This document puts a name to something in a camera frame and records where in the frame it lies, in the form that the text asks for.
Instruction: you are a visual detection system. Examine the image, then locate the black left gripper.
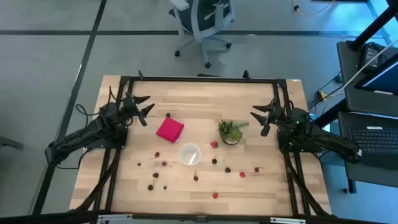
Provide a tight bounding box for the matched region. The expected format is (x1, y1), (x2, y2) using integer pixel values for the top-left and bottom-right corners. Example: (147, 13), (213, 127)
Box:
(123, 95), (155, 127)

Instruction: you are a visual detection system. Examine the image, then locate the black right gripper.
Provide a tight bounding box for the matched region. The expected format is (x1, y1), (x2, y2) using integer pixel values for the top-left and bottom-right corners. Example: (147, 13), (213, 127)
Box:
(250, 99), (285, 137)

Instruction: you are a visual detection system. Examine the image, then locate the clear plastic round container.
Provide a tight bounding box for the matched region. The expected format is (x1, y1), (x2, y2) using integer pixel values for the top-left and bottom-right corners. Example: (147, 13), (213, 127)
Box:
(179, 142), (201, 166)

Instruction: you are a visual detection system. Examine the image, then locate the red folded cloth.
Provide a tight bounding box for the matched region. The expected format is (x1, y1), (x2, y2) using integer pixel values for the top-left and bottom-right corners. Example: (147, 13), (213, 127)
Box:
(155, 117), (185, 144)

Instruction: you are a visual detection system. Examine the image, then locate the succulent plant in pot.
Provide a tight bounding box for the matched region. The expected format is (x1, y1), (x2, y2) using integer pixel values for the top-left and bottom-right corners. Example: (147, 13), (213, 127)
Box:
(216, 119), (250, 146)

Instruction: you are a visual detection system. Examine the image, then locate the black diagonal beam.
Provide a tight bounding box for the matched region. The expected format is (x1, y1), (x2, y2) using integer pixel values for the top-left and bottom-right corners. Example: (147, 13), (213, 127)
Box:
(349, 2), (398, 50)
(313, 101), (348, 128)

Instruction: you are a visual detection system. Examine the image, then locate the black desk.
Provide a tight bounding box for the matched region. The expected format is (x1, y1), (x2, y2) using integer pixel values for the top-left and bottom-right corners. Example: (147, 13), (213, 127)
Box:
(336, 40), (398, 194)

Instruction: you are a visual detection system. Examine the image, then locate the white and dark office chair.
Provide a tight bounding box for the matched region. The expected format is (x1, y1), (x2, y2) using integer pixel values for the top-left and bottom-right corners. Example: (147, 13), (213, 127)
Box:
(169, 0), (236, 69)

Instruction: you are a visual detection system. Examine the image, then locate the black laptop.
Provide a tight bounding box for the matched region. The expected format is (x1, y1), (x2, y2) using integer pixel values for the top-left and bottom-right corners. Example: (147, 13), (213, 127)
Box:
(348, 126), (398, 162)

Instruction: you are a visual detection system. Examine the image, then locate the black power adapter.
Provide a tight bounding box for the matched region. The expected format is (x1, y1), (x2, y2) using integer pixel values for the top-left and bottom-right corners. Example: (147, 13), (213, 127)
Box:
(360, 43), (385, 71)

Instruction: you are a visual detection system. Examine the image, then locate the computer monitor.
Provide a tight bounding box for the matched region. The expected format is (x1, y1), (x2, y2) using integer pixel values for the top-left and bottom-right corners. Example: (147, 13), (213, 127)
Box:
(354, 52), (398, 96)

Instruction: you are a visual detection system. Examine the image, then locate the grey chair leg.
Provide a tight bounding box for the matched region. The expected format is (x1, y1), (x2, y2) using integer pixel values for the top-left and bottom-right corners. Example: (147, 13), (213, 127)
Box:
(0, 136), (24, 151)

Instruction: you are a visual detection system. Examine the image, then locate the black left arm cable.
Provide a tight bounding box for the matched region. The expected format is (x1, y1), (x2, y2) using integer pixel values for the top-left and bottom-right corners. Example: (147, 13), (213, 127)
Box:
(75, 104), (102, 125)

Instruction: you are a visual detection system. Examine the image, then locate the yellow floor cable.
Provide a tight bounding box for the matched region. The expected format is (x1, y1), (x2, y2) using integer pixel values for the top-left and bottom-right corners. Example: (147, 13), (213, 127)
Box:
(290, 0), (338, 18)

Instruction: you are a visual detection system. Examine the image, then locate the silver metal bracket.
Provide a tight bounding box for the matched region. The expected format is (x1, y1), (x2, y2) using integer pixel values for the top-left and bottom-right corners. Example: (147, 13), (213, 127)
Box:
(98, 213), (133, 224)
(269, 217), (307, 224)

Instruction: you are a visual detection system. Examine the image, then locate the white cable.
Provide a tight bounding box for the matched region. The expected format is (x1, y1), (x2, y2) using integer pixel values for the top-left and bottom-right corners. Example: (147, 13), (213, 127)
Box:
(341, 39), (398, 91)

